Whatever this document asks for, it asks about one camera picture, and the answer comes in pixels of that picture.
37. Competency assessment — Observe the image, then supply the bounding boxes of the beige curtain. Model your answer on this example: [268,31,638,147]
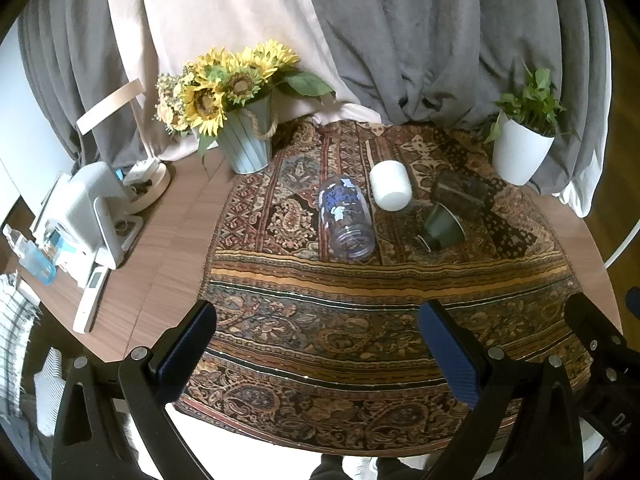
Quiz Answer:
[104,0,387,163]

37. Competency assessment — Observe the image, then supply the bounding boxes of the dark green cup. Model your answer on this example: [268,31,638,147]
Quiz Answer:
[417,203,467,252]

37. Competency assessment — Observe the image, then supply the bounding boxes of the white curved hoop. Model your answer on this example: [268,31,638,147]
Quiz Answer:
[601,227,640,272]

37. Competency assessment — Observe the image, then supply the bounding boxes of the clear bottle blue liquid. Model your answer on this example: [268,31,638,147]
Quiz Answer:
[2,224,57,287]

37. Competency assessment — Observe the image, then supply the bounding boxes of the patterned paisley table cloth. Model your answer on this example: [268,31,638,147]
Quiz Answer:
[177,120,595,453]

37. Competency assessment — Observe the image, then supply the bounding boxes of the grey curtain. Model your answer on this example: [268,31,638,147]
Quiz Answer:
[17,0,615,218]

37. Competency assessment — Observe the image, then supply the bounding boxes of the white remote control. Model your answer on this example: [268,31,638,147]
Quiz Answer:
[72,266,110,335]

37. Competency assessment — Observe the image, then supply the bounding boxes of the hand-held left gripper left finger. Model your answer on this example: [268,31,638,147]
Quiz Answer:
[51,300,218,480]

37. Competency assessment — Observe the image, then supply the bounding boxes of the white ribbed plant pot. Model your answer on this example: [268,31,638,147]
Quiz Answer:
[492,110,557,186]

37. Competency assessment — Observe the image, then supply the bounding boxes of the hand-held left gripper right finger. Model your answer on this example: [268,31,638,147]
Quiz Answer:
[417,300,586,480]

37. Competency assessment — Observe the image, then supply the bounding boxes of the teal ribbed flower pot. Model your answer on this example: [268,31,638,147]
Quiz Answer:
[218,93,279,175]

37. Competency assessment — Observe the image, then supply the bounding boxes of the clear glass cup blue print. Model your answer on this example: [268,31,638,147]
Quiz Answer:
[318,175,377,262]

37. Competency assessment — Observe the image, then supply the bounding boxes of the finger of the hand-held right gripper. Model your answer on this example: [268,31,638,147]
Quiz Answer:
[565,292,628,388]

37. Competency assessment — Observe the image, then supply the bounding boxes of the smoky dark glass cup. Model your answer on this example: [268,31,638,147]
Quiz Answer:
[430,170,496,221]

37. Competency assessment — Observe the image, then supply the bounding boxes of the green leafy plant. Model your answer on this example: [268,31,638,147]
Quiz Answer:
[483,59,581,144]

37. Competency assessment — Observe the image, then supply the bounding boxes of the white tabletop appliance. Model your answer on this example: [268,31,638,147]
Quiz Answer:
[30,161,144,271]

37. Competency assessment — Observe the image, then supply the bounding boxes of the white cup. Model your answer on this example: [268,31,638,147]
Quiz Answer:
[369,160,414,211]

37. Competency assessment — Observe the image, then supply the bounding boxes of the sunflower bouquet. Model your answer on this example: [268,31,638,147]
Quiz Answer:
[153,39,336,163]

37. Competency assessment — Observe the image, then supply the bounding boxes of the beige desk lamp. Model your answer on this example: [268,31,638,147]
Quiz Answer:
[76,80,172,214]

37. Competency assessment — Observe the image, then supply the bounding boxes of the person's dark trousers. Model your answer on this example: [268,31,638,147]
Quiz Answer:
[309,452,432,480]

